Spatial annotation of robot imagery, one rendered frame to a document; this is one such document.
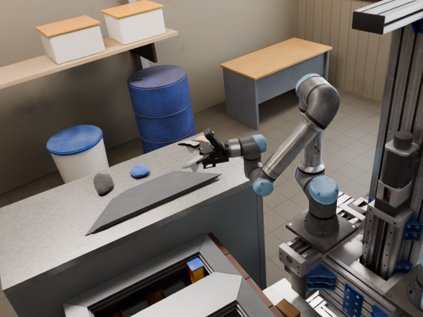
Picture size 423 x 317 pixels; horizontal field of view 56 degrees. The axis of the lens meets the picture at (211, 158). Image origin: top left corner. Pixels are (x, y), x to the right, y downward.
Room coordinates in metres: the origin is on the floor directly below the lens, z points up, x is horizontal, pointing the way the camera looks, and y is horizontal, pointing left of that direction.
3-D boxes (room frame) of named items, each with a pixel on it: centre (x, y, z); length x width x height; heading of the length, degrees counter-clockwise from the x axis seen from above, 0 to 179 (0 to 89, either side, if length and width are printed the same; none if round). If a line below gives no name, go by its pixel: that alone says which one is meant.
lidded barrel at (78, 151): (3.20, 1.21, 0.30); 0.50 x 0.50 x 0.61
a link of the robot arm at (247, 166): (1.37, -0.17, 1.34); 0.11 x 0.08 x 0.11; 6
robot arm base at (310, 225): (1.28, -0.45, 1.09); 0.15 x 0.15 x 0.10
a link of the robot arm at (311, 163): (1.41, -0.43, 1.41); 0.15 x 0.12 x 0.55; 6
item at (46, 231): (1.68, 0.46, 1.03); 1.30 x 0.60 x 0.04; 116
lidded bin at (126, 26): (3.75, 0.54, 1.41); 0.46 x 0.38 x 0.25; 122
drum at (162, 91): (3.72, 0.43, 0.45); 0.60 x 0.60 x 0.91
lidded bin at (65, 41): (3.44, 1.05, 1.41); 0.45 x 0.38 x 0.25; 122
